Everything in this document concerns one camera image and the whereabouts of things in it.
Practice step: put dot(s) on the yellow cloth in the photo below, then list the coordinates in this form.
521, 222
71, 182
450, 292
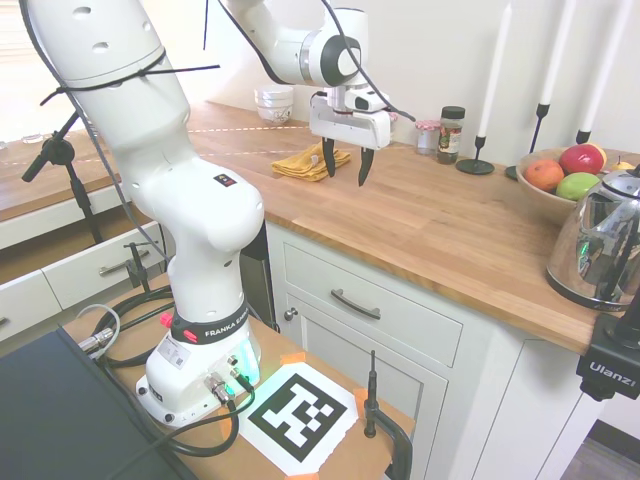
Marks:
300, 165

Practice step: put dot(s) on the shiny steel kettle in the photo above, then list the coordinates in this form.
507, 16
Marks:
595, 250

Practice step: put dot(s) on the black controller box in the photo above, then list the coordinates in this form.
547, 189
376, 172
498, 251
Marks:
60, 415

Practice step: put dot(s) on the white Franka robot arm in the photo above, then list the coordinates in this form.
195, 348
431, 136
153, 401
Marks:
190, 200

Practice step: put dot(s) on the short black zip tie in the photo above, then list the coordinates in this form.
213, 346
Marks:
206, 30

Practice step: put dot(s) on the yellow pear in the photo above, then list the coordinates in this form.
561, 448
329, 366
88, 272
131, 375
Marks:
622, 165

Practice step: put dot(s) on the tall white candle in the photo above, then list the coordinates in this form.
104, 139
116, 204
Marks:
557, 50
605, 65
495, 70

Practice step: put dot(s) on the large black bar clamp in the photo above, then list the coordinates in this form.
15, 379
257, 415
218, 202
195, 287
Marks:
371, 400

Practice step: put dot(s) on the small clear glass dish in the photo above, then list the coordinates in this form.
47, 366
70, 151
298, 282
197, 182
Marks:
33, 138

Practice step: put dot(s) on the spice jar with black lid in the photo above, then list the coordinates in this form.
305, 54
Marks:
451, 135

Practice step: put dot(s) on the round metal cabinet knob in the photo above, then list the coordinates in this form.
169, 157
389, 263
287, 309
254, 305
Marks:
291, 314

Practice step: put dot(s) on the red apple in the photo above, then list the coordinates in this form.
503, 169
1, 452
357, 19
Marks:
580, 159

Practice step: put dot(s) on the black and white tag sheet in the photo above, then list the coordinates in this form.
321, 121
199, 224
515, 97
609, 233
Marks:
300, 415

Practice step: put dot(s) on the orange fruit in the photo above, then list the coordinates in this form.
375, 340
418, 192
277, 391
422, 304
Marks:
544, 176

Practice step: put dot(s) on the black candle holder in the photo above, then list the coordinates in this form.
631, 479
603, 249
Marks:
540, 117
475, 165

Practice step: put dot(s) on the black boom stand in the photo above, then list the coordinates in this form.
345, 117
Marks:
75, 175

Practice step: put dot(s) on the long black zip tie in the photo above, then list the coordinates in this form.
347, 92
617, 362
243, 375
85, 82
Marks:
130, 79

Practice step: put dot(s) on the small black clamp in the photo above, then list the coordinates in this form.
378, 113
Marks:
136, 267

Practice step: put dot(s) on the green apple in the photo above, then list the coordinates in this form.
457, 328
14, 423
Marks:
576, 186

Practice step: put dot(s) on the glass jar red checked lid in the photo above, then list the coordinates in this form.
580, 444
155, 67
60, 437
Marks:
394, 122
426, 137

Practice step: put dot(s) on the wooden fruit bowl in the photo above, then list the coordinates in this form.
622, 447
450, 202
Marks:
545, 200

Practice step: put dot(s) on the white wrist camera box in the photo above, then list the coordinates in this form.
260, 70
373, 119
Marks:
367, 100

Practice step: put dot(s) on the black Ulanzi camera mount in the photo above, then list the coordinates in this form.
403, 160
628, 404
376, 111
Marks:
607, 372

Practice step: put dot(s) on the stacked white bowls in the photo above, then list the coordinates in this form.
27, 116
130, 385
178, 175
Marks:
273, 105

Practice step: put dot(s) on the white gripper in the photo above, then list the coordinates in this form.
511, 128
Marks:
345, 127

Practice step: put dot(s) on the brown base board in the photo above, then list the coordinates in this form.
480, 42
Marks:
360, 450

